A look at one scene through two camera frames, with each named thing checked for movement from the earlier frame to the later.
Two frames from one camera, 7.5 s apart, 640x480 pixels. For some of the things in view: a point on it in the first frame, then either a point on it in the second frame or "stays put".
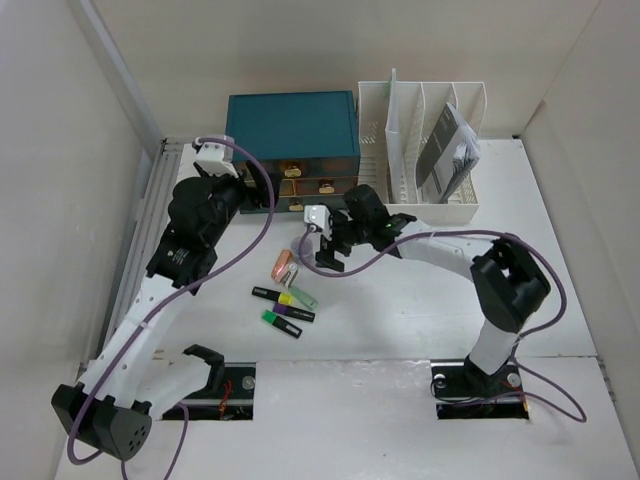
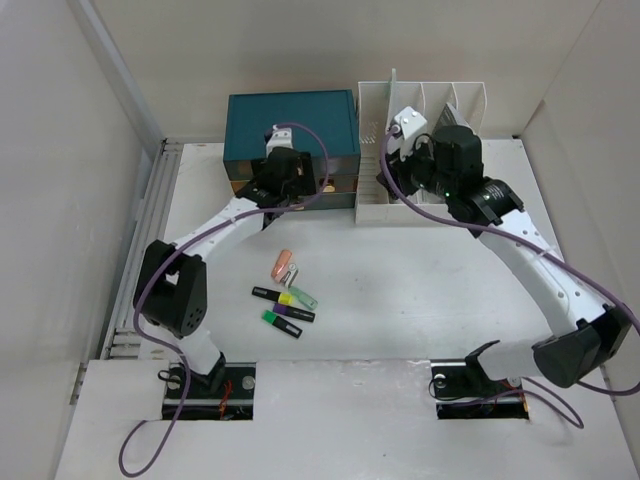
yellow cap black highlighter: [279, 297] stays put
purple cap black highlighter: [281, 308] stays put
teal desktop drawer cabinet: [308, 140] stays put
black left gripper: [263, 192] to [304, 186]
